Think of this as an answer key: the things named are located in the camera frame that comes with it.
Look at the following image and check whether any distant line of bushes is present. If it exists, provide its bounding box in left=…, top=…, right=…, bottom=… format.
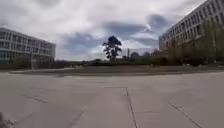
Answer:
left=53, top=50, right=161, bottom=67

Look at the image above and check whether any tall dark tree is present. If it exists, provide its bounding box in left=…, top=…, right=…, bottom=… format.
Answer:
left=101, top=35, right=123, bottom=61

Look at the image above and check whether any distant thin tower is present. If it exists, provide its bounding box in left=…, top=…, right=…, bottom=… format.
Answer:
left=126, top=47, right=131, bottom=59

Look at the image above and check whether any dark raised planting bed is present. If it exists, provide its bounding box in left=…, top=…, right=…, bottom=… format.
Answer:
left=9, top=64, right=224, bottom=76

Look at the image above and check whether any grey concrete paved plaza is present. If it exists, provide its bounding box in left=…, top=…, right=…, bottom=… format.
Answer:
left=0, top=70, right=224, bottom=128

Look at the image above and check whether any row of brownish trees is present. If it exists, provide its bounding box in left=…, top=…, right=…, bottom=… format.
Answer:
left=151, top=21, right=224, bottom=67

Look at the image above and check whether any large pale multi-storey building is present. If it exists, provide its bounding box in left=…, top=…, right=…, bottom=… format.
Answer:
left=158, top=0, right=224, bottom=64

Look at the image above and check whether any white building with band windows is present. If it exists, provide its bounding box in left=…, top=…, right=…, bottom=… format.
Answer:
left=0, top=27, right=57, bottom=64

